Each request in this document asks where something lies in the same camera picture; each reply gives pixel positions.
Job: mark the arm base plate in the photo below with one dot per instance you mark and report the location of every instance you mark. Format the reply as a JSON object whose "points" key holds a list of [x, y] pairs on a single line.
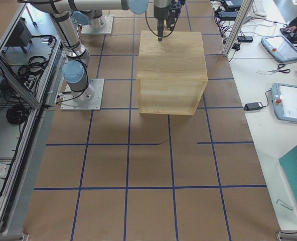
{"points": [[91, 98], [99, 26]]}

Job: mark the light wooden drawer cabinet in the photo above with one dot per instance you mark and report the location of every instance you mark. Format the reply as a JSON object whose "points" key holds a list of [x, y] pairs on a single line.
{"points": [[171, 74]]}

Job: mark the teach pendant tablet far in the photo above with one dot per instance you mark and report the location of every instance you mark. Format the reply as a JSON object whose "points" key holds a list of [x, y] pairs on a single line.
{"points": [[280, 48]]}

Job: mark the aluminium frame post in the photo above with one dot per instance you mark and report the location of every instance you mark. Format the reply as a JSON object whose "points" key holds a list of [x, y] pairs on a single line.
{"points": [[245, 8]]}

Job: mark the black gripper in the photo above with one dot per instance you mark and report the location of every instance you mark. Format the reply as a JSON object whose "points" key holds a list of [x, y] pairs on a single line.
{"points": [[160, 14]]}

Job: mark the metal hex key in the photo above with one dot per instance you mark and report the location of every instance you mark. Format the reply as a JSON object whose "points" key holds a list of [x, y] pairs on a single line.
{"points": [[284, 204]]}

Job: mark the black scissors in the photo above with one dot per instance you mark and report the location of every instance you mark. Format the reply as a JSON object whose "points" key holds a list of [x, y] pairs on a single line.
{"points": [[280, 68]]}

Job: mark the teach pendant tablet near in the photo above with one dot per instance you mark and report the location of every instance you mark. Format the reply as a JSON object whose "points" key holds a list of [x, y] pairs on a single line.
{"points": [[284, 99]]}

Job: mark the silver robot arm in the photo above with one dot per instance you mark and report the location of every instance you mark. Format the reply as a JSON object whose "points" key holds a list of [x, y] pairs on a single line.
{"points": [[75, 70]]}

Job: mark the teach pendant tablet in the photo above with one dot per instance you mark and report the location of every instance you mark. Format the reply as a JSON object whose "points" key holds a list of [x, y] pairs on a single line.
{"points": [[284, 99], [280, 48]]}

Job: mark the black power adapter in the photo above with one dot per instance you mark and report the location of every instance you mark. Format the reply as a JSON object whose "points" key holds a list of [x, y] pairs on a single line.
{"points": [[253, 106]]}

